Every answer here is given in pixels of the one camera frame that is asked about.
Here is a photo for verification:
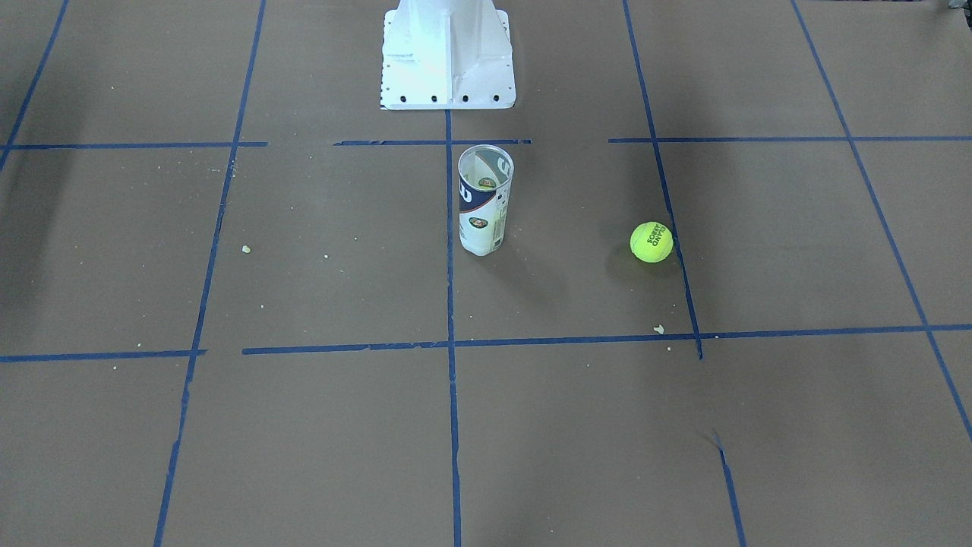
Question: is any yellow tennis ball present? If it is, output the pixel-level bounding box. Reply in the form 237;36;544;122
629;221;674;264

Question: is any clear tennis ball can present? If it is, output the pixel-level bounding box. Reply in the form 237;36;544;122
458;144;515;257

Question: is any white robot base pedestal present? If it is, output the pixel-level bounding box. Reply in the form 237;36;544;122
380;1;517;111

